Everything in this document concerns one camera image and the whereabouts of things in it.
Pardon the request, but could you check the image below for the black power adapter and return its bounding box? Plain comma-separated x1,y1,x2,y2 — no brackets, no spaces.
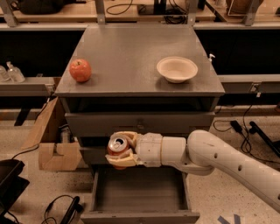
230,121,242,133

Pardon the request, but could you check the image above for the red apple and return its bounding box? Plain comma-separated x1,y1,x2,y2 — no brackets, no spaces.
69,59,92,82

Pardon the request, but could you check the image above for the red coke can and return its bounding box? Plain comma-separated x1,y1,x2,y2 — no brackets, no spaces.
106,134,130,170

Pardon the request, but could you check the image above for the top grey drawer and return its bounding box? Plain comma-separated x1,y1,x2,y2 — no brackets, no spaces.
65,112,214,137

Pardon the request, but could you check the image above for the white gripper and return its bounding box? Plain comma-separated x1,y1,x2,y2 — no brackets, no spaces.
106,131,163,167

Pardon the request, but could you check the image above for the white pump bottle top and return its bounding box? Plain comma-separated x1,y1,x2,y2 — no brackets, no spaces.
208,53,215,62

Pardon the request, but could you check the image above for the bottom grey drawer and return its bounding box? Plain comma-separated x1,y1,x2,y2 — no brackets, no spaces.
80,165,200,224

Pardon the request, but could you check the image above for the black chair base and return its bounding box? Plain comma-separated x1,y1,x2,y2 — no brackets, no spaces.
0,159,30,224

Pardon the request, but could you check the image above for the grey drawer cabinet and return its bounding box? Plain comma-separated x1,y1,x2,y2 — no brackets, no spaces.
54,24,226,224

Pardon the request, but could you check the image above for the clear sanitizer bottle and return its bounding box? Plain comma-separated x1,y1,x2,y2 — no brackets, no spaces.
6,61,25,83

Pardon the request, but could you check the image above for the cardboard box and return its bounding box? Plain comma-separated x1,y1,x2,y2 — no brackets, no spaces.
21,97,82,172

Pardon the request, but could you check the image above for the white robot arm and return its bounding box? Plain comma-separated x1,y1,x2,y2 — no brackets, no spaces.
106,129,280,212

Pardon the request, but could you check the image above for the white paper bowl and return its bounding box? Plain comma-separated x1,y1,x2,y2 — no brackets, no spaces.
157,56,198,83

